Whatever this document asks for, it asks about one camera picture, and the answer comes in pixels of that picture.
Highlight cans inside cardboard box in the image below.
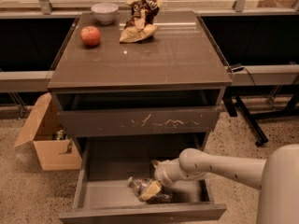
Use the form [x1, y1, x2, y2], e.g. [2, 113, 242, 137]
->
[53, 129, 70, 140]

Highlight red apple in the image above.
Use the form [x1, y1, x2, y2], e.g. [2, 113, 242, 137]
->
[80, 26, 101, 47]

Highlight scratched grey upper drawer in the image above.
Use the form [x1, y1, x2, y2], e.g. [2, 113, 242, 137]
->
[58, 106, 219, 137]

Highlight white ceramic bowl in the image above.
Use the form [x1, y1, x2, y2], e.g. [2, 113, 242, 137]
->
[91, 3, 119, 24]

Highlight clear plastic water bottle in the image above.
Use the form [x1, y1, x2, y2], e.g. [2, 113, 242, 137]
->
[128, 177, 173, 204]

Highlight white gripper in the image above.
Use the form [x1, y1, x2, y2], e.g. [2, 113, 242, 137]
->
[138, 159, 184, 202]

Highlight open grey middle drawer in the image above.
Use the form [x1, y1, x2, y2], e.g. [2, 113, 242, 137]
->
[59, 133, 226, 224]

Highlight black metal stand base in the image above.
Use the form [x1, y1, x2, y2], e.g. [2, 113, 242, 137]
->
[222, 91, 299, 147]

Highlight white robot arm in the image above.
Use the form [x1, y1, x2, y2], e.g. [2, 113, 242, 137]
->
[140, 144, 299, 224]

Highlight black power adapter with cable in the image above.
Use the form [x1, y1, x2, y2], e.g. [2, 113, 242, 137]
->
[228, 63, 256, 85]

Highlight open cardboard box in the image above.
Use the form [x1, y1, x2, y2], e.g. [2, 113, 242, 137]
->
[14, 93, 81, 171]

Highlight crumpled brown chip bag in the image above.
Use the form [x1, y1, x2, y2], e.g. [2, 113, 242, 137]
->
[120, 0, 163, 43]

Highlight grey drawer cabinet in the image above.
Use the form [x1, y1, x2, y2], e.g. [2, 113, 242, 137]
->
[46, 10, 233, 224]

